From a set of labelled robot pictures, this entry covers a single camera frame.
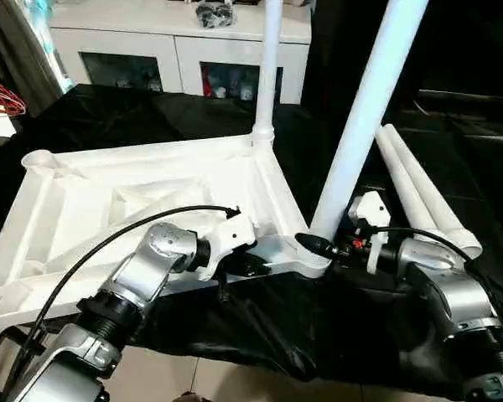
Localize white plastic table leg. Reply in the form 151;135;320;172
385;124;485;260
376;125;438;243
251;0;286;147
309;0;432;249

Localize white plastic table top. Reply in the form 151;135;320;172
0;133;333;332

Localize black case with brass label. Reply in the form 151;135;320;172
305;0;425;123

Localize black mat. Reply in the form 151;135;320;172
0;83;503;394

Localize white cabinet with glass doors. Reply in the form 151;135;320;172
49;0;313;106

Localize dark grey curtain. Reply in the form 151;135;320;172
0;0;64;117

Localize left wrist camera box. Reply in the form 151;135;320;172
194;209;260;283

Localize black metal folding frame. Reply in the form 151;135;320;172
0;326;48;399

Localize red wire clothes hangers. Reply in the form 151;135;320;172
0;75;29;117

